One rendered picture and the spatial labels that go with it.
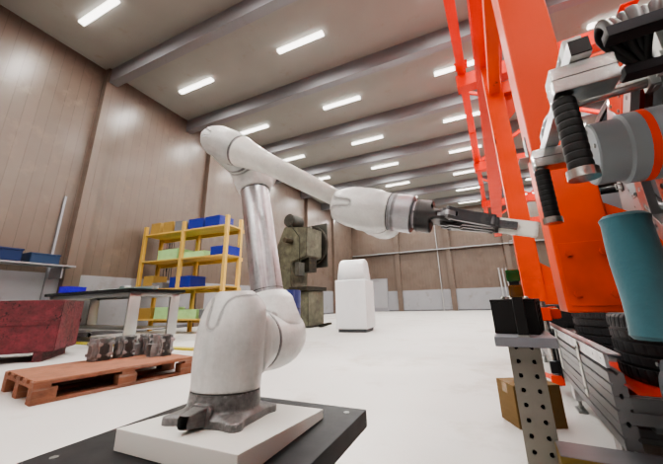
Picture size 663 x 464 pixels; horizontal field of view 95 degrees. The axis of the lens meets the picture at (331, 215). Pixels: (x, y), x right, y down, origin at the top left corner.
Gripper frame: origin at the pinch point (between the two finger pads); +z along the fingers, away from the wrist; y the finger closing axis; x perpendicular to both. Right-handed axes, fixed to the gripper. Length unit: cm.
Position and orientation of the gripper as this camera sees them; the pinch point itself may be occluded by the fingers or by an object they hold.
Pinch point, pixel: (517, 227)
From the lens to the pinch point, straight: 71.8
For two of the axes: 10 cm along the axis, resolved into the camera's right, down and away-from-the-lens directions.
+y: 4.0, 2.5, 8.8
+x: -2.2, 9.6, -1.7
